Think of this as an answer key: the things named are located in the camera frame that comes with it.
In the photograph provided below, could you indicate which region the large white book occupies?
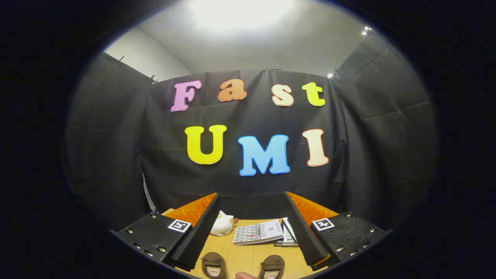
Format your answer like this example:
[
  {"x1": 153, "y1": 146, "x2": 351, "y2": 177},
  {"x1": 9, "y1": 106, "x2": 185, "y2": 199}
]
[{"x1": 282, "y1": 217, "x2": 299, "y2": 245}]

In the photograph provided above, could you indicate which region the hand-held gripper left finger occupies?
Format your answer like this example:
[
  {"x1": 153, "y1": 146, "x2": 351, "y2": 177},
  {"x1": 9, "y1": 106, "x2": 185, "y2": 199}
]
[{"x1": 112, "y1": 192, "x2": 221, "y2": 272}]

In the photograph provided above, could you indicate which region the white duck plush toy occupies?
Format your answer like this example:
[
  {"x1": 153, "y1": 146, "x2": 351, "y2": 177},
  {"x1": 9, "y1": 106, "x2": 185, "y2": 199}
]
[{"x1": 209, "y1": 210, "x2": 239, "y2": 237}]

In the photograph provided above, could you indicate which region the brown fuzzy shoe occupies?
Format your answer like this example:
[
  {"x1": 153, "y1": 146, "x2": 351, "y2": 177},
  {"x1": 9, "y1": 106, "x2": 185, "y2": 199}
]
[
  {"x1": 258, "y1": 255, "x2": 286, "y2": 279},
  {"x1": 201, "y1": 252, "x2": 227, "y2": 279}
]

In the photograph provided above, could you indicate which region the grey strap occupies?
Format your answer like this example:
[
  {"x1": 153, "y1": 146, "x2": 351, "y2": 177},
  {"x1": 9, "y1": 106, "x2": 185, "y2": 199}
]
[{"x1": 142, "y1": 172, "x2": 157, "y2": 214}]

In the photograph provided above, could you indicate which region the grey patterned book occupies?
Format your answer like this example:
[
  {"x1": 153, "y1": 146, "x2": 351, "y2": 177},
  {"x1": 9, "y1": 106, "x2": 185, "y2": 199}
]
[{"x1": 232, "y1": 219, "x2": 284, "y2": 246}]

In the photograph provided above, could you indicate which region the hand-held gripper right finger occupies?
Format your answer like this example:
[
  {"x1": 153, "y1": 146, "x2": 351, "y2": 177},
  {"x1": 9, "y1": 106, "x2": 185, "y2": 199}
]
[{"x1": 284, "y1": 191, "x2": 391, "y2": 271}]

